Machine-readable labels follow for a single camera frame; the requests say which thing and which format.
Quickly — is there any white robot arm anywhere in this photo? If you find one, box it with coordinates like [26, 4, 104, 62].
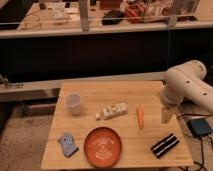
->
[160, 60, 213, 123]

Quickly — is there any orange ceramic bowl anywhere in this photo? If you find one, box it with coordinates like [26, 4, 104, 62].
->
[84, 127, 122, 168]

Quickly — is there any orange carrot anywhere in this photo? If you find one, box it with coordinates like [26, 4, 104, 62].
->
[136, 106, 144, 129]

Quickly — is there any black and white striped block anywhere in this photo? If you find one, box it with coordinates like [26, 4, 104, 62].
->
[151, 133, 179, 158]

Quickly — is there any wooden table board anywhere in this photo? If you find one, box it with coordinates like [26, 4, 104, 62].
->
[40, 80, 195, 171]

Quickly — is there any blue sponge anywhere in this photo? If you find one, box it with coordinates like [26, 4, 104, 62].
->
[58, 133, 78, 158]

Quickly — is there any orange item on bench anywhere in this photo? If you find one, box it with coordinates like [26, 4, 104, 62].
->
[125, 3, 145, 23]

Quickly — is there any black bag on bench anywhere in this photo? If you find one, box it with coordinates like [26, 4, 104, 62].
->
[102, 10, 124, 25]

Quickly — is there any metal post right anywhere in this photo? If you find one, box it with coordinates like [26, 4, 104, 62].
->
[167, 0, 182, 28]

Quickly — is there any metal post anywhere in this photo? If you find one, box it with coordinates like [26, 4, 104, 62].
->
[78, 0, 89, 31]
[167, 0, 182, 28]

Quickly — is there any metal post left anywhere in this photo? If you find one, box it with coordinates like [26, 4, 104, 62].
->
[78, 0, 89, 31]

